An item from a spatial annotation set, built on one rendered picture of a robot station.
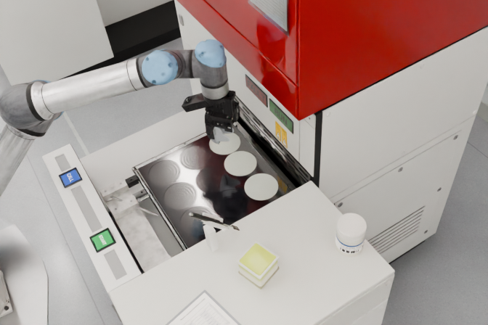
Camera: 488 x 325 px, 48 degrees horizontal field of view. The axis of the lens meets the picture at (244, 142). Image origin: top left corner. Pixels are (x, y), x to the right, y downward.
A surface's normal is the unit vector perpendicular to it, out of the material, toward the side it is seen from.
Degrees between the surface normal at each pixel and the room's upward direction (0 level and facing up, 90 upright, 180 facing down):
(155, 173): 0
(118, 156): 0
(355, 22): 90
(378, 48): 90
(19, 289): 0
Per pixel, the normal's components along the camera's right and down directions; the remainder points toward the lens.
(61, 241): -0.07, -0.67
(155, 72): -0.08, 0.20
